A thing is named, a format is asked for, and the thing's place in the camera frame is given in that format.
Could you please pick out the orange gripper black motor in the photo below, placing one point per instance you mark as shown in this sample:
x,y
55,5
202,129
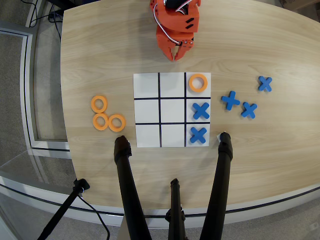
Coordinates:
x,y
167,43

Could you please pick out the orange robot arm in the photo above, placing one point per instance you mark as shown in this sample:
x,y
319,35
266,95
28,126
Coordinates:
x,y
172,20

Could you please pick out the white tic-tac-toe board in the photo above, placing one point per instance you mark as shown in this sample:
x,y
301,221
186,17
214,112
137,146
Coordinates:
x,y
172,110

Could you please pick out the blue cross piece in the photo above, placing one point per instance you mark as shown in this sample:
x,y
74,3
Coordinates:
x,y
249,110
198,135
201,110
230,100
265,83

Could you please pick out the small white tag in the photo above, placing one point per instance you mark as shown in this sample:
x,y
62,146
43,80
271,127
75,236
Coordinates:
x,y
218,137

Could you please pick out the black furniture base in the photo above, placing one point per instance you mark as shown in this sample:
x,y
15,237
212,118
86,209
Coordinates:
x,y
62,2

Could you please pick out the short black tripod leg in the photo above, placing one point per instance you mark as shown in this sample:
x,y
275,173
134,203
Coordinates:
x,y
175,200

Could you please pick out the thin black stand pole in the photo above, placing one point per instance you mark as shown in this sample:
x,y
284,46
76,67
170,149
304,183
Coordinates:
x,y
62,210

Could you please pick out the grey metal window frame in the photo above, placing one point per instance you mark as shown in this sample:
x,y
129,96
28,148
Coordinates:
x,y
27,87

